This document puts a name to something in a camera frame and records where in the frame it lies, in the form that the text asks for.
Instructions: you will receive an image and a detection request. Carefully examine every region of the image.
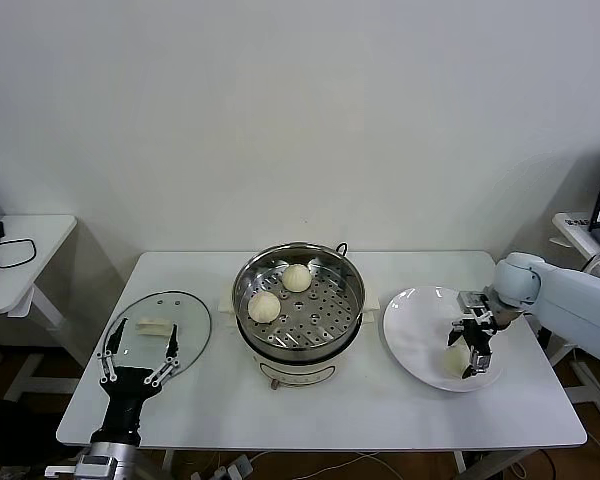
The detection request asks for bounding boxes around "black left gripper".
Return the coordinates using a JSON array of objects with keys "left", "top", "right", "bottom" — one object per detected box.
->
[{"left": 95, "top": 317, "right": 181, "bottom": 446}]

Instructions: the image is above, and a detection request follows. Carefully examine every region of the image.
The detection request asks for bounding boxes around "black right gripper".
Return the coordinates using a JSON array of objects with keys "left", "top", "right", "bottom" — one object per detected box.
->
[{"left": 447, "top": 319, "right": 496, "bottom": 379}]

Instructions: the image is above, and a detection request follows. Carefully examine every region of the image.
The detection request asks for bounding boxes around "white steamed baozi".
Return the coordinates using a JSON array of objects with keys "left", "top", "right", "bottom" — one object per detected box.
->
[
  {"left": 247, "top": 291, "right": 282, "bottom": 324},
  {"left": 442, "top": 341, "right": 474, "bottom": 379},
  {"left": 281, "top": 263, "right": 312, "bottom": 294}
]

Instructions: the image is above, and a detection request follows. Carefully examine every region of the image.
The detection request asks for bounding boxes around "glass pot lid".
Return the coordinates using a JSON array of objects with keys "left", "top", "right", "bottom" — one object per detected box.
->
[{"left": 102, "top": 291, "right": 213, "bottom": 386}]

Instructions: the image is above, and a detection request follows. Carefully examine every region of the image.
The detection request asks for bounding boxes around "stainless steel steamer basket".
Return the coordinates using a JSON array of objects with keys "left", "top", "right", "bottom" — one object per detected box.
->
[{"left": 231, "top": 242, "right": 366, "bottom": 362}]

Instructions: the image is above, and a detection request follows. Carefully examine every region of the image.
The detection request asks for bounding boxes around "white round plate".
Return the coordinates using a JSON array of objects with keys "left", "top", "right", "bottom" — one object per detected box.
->
[{"left": 382, "top": 285, "right": 506, "bottom": 394}]

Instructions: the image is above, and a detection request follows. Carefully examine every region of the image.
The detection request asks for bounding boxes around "white side table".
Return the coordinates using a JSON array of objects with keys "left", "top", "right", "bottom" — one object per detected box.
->
[{"left": 0, "top": 214, "right": 84, "bottom": 401}]

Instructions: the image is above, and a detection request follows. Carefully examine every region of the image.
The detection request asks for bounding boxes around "white side desk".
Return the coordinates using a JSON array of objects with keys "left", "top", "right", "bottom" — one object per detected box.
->
[{"left": 549, "top": 212, "right": 600, "bottom": 431}]

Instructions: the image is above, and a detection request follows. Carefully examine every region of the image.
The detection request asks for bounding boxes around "white power strip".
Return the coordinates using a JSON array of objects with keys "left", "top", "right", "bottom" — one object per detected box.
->
[{"left": 189, "top": 452, "right": 256, "bottom": 480}]

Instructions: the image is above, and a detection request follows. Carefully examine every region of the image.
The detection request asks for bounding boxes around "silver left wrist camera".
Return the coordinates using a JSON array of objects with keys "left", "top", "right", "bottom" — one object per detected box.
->
[{"left": 43, "top": 452, "right": 119, "bottom": 480}]

